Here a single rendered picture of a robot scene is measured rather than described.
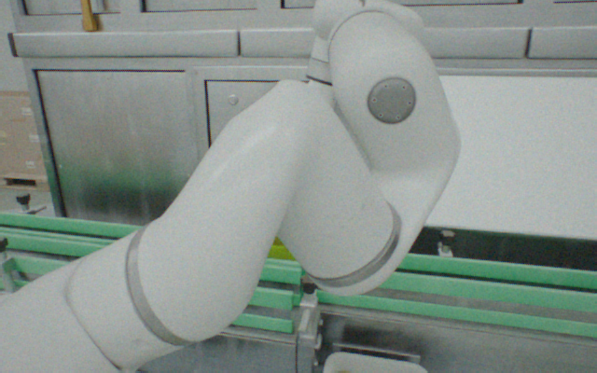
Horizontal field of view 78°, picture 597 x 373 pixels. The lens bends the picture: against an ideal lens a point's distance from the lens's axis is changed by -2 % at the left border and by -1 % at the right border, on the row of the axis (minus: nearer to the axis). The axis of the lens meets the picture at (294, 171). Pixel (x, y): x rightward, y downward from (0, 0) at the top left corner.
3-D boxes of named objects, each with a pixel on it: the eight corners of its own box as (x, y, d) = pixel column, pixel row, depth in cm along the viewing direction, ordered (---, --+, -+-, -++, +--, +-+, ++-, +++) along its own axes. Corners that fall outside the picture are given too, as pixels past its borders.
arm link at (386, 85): (250, 75, 41) (316, 175, 47) (206, 190, 23) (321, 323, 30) (391, -7, 36) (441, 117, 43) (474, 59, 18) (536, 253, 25)
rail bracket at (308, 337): (326, 302, 72) (326, 245, 68) (311, 371, 57) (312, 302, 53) (310, 300, 73) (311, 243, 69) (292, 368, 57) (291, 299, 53)
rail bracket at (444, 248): (445, 277, 82) (453, 221, 78) (451, 296, 76) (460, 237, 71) (426, 275, 83) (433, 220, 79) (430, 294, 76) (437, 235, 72)
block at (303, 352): (324, 338, 73) (325, 309, 71) (316, 378, 64) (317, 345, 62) (305, 336, 73) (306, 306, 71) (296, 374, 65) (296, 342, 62)
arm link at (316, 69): (314, 56, 68) (311, 72, 69) (307, 57, 60) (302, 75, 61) (354, 67, 67) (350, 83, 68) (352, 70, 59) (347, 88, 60)
